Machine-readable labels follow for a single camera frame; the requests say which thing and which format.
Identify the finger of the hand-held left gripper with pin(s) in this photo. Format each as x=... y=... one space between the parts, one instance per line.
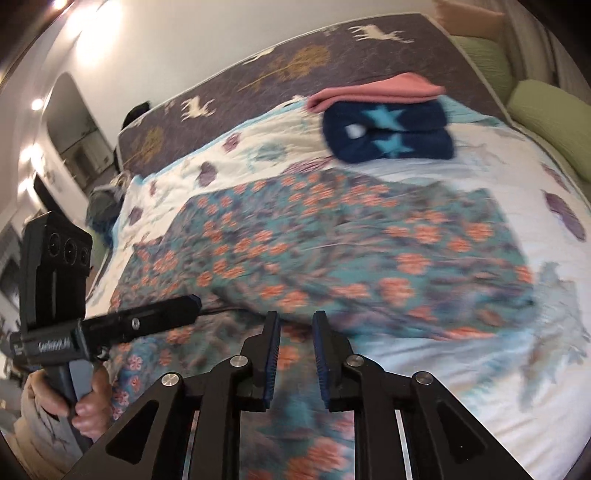
x=152 y=316

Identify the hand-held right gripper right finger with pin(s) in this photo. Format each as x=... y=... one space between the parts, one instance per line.
x=322 y=360

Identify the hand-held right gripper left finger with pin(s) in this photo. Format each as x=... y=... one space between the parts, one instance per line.
x=272 y=360

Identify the teal floral garment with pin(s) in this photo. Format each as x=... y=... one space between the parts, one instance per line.
x=323 y=240

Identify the person's left forearm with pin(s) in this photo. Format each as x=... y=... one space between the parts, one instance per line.
x=41 y=438

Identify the grey clothes bundle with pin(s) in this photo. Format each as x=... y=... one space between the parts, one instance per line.
x=108 y=203

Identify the person's left hand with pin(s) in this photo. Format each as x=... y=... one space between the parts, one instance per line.
x=94 y=406

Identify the white printed quilt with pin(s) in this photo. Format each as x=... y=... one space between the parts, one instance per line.
x=461 y=392

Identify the round ceiling light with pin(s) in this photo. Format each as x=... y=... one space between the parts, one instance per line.
x=36 y=104

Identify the dark cloth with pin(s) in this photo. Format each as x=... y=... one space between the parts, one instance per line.
x=137 y=114

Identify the navy star print garment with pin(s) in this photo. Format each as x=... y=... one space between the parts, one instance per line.
x=415 y=143

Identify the pink folded garment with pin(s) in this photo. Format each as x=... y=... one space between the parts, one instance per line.
x=392 y=90

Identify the green pillow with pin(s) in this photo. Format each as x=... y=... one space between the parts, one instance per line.
x=549 y=110
x=485 y=60

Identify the peach pillow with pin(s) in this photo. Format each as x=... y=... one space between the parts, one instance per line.
x=466 y=16

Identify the beige curtain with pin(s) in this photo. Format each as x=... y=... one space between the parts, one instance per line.
x=554 y=41

